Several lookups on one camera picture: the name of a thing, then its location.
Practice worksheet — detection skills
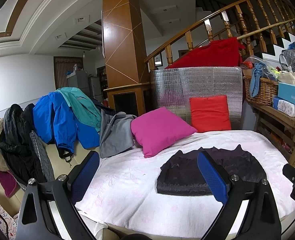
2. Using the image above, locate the wooden pillar cabinet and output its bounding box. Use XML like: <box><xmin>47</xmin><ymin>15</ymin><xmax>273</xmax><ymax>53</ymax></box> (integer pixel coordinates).
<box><xmin>102</xmin><ymin>0</ymin><xmax>150</xmax><ymax>116</ymax></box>

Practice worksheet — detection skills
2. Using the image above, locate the light blue cloth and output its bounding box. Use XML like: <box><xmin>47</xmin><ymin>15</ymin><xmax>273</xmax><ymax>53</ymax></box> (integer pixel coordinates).
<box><xmin>249</xmin><ymin>62</ymin><xmax>277</xmax><ymax>98</ymax></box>

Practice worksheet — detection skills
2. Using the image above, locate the silver foil insulation panel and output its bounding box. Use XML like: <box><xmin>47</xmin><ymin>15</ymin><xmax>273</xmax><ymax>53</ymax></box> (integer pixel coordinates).
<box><xmin>150</xmin><ymin>67</ymin><xmax>243</xmax><ymax>129</ymax></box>

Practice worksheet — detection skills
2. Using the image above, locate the red-orange pillow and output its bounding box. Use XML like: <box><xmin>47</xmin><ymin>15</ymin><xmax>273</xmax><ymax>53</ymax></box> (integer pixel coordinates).
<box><xmin>189</xmin><ymin>95</ymin><xmax>232</xmax><ymax>133</ymax></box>

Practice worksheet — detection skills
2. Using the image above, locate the wooden stair railing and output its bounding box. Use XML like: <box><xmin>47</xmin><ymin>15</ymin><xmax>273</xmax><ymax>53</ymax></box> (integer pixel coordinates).
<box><xmin>144</xmin><ymin>0</ymin><xmax>295</xmax><ymax>70</ymax></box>

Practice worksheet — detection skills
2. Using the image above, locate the red blanket on panel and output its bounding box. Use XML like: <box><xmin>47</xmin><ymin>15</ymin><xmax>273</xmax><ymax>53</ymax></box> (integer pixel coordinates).
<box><xmin>166</xmin><ymin>37</ymin><xmax>245</xmax><ymax>69</ymax></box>

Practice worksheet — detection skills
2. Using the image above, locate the teal shirt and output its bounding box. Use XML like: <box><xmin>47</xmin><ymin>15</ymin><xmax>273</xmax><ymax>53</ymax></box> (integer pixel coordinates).
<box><xmin>56</xmin><ymin>87</ymin><xmax>101</xmax><ymax>133</ymax></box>

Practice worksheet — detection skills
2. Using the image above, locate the black jacket on sofa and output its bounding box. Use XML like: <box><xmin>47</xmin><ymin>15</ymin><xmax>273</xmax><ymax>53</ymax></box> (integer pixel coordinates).
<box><xmin>0</xmin><ymin>103</ymin><xmax>55</xmax><ymax>189</ymax></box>

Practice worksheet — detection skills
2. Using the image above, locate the tissue pack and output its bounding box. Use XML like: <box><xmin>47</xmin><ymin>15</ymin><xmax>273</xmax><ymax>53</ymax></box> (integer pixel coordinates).
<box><xmin>272</xmin><ymin>97</ymin><xmax>295</xmax><ymax>118</ymax></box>

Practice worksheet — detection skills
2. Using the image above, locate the blue cardboard box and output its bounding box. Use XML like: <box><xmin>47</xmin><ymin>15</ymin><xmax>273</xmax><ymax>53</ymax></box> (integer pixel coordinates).
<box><xmin>278</xmin><ymin>82</ymin><xmax>295</xmax><ymax>104</ymax></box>

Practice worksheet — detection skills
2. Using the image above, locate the black quilted jacket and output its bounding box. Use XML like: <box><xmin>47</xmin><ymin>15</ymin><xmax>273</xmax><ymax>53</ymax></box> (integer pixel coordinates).
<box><xmin>156</xmin><ymin>145</ymin><xmax>267</xmax><ymax>196</ymax></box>

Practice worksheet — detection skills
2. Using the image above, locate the patterned white cushion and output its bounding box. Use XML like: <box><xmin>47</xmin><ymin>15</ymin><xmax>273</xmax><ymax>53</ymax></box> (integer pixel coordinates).
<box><xmin>0</xmin><ymin>205</ymin><xmax>17</xmax><ymax>239</ymax></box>

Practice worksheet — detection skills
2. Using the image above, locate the wicker basket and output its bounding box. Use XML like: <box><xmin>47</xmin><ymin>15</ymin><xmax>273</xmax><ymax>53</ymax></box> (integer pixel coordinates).
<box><xmin>243</xmin><ymin>76</ymin><xmax>278</xmax><ymax>106</ymax></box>

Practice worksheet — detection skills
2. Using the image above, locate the pink pillow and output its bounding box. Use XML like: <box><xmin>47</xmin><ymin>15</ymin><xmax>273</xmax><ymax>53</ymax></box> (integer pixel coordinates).
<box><xmin>131</xmin><ymin>107</ymin><xmax>196</xmax><ymax>158</ymax></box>

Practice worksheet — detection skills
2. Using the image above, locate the magenta cloth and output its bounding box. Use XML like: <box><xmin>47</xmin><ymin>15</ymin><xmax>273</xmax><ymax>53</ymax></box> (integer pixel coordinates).
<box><xmin>0</xmin><ymin>171</ymin><xmax>19</xmax><ymax>198</ymax></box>

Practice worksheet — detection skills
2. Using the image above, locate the white bed cover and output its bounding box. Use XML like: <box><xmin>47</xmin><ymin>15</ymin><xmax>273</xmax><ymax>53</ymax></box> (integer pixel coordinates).
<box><xmin>76</xmin><ymin>130</ymin><xmax>295</xmax><ymax>238</ymax></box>

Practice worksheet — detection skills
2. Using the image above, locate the grey garment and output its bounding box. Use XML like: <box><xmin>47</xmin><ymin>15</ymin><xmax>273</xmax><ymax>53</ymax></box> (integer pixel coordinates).
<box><xmin>99</xmin><ymin>110</ymin><xmax>136</xmax><ymax>159</ymax></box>

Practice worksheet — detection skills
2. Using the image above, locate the grey refrigerator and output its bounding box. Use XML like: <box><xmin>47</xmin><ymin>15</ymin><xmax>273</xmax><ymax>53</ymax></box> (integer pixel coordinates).
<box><xmin>67</xmin><ymin>70</ymin><xmax>103</xmax><ymax>102</ymax></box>

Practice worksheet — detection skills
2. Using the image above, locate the blue jacket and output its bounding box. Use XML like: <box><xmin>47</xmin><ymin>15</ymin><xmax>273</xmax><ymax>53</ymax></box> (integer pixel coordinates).
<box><xmin>32</xmin><ymin>92</ymin><xmax>99</xmax><ymax>162</ymax></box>

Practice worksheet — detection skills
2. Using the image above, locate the wooden side table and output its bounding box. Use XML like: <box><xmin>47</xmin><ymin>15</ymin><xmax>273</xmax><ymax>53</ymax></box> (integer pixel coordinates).
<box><xmin>248</xmin><ymin>102</ymin><xmax>295</xmax><ymax>167</ymax></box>

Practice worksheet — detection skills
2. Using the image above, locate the beige sofa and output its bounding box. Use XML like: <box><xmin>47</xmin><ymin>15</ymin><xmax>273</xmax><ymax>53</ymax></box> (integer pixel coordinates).
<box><xmin>0</xmin><ymin>139</ymin><xmax>101</xmax><ymax>218</ymax></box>

